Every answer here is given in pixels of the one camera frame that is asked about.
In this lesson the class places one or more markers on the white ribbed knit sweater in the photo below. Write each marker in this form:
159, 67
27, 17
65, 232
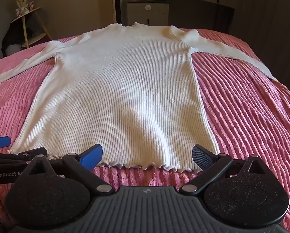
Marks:
120, 89

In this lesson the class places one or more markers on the black and white bag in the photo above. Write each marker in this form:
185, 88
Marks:
13, 36

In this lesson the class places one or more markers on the grey drawer nightstand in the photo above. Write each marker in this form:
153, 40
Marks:
147, 13

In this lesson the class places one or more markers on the wrapped flower bouquet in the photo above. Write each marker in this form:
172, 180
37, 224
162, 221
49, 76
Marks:
22, 1

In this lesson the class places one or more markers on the wooden side table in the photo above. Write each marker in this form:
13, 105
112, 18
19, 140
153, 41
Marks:
33, 17

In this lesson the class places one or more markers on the pink ribbed blanket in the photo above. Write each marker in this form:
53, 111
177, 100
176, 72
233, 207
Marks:
244, 116

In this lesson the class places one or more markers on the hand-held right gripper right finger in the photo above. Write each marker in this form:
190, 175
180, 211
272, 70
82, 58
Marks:
203, 159

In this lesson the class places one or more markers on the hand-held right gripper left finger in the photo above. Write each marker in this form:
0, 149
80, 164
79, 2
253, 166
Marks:
92, 154

